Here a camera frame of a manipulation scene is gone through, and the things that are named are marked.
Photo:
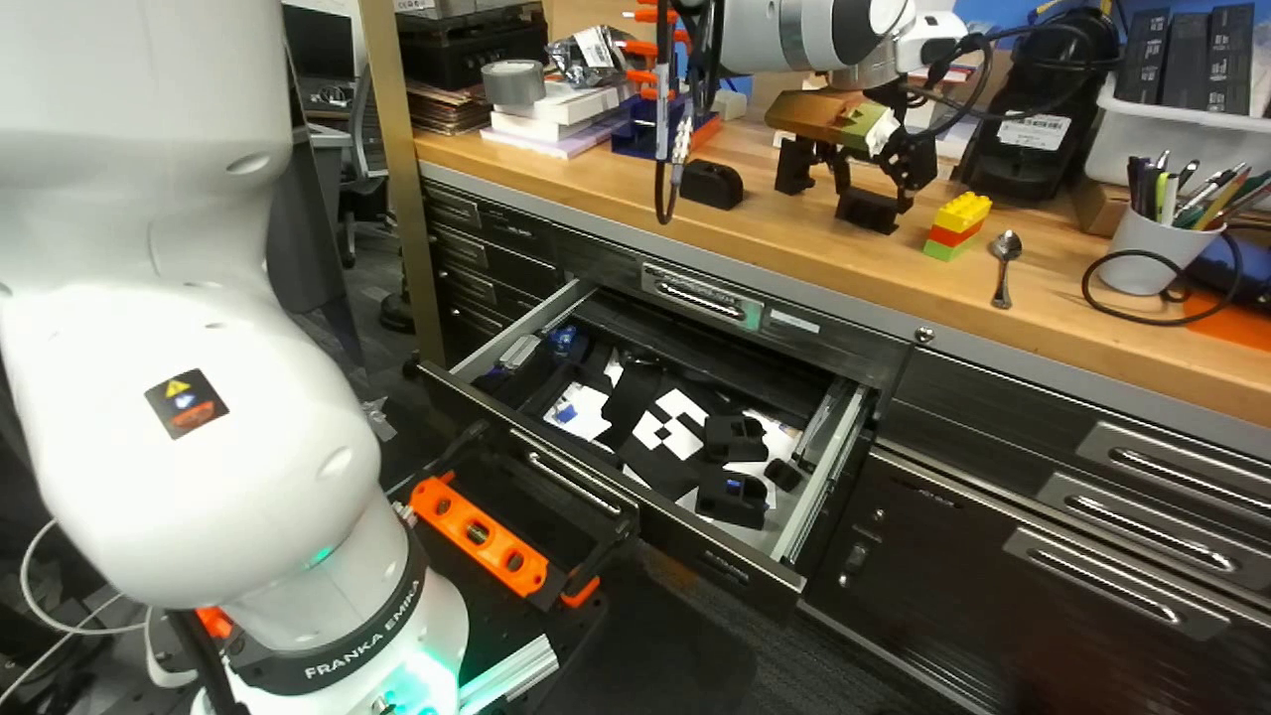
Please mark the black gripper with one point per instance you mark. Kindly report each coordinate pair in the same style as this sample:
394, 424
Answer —
898, 140

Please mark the black printed mount block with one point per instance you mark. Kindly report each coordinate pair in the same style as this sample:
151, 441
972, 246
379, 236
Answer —
866, 214

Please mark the black tall slotted block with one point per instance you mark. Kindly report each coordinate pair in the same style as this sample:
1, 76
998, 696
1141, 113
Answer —
794, 163

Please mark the black square tube block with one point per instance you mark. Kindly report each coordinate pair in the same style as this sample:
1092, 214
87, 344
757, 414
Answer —
714, 186

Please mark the grey metal tool drawer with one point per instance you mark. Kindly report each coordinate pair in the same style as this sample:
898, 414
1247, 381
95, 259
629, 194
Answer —
818, 463

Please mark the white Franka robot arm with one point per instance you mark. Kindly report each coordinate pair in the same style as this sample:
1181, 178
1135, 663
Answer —
160, 330

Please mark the black shallow drawer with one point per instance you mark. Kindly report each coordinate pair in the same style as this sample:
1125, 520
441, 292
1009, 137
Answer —
516, 557

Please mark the metal spoon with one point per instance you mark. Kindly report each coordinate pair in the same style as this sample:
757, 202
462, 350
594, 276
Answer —
1007, 246

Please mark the black device with white label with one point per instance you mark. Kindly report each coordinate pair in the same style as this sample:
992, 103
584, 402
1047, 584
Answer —
1037, 126

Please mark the blue hex key stand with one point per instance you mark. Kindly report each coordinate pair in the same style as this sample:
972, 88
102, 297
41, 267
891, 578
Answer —
642, 134

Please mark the black marker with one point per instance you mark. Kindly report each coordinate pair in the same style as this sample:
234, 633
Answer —
1138, 182

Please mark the white pen cup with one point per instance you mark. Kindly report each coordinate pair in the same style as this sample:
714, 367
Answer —
1152, 251

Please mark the black rectangular box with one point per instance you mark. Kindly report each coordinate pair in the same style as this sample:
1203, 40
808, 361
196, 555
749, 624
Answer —
1231, 58
1141, 54
1190, 63

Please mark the green pen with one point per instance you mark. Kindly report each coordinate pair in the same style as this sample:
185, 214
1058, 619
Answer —
1164, 194

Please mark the white plastic bin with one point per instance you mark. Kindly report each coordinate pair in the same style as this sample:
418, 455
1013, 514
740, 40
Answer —
1177, 134

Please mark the black hollow printed block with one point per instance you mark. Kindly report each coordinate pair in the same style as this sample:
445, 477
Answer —
735, 440
735, 497

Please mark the silver plastic bag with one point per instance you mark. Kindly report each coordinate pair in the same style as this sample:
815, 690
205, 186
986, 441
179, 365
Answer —
590, 54

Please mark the small black round part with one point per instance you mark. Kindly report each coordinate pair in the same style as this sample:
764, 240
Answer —
782, 475

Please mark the white paper stack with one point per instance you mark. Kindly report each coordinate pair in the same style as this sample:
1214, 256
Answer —
556, 122

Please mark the cup of pens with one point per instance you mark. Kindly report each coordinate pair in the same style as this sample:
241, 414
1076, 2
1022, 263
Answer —
1214, 202

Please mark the black white fiducial tag board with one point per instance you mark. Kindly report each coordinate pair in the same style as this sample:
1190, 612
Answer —
668, 432

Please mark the small blue part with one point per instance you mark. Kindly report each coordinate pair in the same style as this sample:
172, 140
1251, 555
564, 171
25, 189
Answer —
568, 344

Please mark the orange flat pad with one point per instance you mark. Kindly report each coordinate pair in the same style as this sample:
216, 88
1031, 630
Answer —
1236, 325

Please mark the black equipment case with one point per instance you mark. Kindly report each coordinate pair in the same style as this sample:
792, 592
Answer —
470, 40

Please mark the stack of dark boards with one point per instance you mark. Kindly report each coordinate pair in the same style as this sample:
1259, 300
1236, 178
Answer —
449, 104

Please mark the clear acrylic plate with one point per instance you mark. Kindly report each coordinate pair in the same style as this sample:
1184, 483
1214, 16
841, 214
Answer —
510, 668

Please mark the orange round button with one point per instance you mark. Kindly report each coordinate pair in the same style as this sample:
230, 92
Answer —
213, 623

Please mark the blue wall board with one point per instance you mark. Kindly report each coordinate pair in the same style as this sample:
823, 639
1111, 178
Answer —
986, 15

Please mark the black flat textured bracket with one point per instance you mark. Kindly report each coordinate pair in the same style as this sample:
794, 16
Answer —
638, 396

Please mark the grey duct tape roll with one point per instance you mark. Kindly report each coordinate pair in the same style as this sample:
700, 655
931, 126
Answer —
514, 83

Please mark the wooden post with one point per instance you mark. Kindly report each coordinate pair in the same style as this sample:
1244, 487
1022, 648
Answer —
398, 186

